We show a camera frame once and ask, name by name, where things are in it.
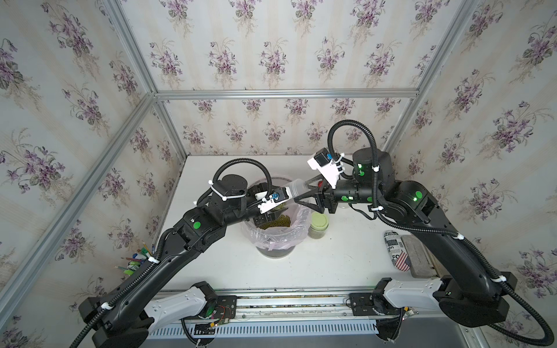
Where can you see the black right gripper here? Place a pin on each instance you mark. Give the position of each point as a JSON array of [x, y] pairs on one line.
[[320, 196]]

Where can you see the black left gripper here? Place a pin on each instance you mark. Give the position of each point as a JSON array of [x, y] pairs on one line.
[[267, 216]]

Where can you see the clear jar with beans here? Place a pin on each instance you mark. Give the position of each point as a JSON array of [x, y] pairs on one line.
[[296, 190]]

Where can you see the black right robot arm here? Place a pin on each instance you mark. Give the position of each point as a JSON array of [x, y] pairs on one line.
[[473, 293]]

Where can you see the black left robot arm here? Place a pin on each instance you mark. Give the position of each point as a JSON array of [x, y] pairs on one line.
[[120, 318]]

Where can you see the mesh bin with pink bag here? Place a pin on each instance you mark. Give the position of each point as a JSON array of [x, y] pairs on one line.
[[276, 234]]

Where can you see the printed can with flag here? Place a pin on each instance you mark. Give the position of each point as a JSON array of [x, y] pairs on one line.
[[397, 251]]

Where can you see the coloured pens in cup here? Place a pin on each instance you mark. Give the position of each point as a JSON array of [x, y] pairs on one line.
[[131, 263]]

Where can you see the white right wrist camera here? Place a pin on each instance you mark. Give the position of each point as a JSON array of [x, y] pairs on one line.
[[329, 168]]

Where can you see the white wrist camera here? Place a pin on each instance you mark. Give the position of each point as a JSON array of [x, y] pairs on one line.
[[329, 168], [276, 198]]

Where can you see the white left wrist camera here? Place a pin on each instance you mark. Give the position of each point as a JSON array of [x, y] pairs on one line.
[[276, 198]]

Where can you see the aluminium mounting rail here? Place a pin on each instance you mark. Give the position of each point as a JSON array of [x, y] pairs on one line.
[[283, 304]]

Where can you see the white vented cable duct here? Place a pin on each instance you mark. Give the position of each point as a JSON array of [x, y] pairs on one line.
[[286, 329]]

